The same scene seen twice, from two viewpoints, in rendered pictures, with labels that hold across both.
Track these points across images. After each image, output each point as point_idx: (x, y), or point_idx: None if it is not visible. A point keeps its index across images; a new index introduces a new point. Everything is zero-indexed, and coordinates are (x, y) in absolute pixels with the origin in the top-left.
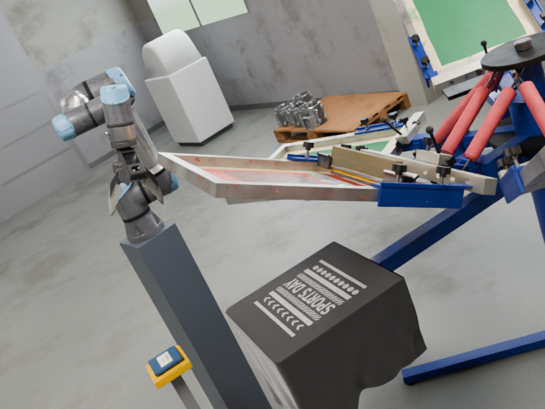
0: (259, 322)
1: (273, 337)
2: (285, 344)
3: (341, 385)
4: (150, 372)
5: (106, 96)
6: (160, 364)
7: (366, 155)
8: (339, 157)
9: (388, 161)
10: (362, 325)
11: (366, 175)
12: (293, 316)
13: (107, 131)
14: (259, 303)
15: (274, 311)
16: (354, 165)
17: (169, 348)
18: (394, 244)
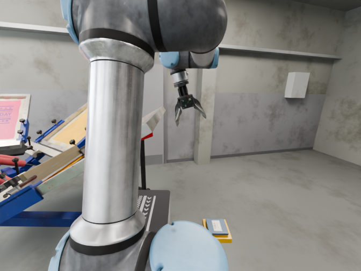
0: (158, 214)
1: (160, 201)
2: (160, 194)
3: None
4: (228, 229)
5: None
6: (219, 222)
7: (59, 154)
8: (39, 172)
9: (73, 147)
10: None
11: (73, 159)
12: (145, 204)
13: (187, 73)
14: (146, 228)
15: (147, 215)
16: (57, 165)
17: (211, 232)
18: (63, 216)
